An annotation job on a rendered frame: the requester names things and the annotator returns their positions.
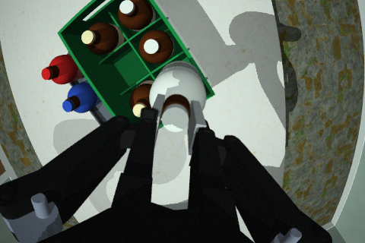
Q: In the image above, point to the blue bottle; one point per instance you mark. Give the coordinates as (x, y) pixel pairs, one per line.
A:
(81, 98)

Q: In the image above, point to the brown bottle with white cap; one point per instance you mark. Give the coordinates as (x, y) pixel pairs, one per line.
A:
(136, 14)
(160, 48)

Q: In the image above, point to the red bottle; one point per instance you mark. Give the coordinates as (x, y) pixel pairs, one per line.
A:
(63, 68)

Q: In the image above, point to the brown bottle with cream cap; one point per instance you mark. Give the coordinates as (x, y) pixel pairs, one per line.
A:
(140, 97)
(102, 38)

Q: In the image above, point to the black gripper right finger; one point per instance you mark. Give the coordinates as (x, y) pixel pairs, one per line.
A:
(214, 189)

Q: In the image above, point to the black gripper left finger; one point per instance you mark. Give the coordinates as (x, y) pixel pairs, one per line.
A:
(35, 206)

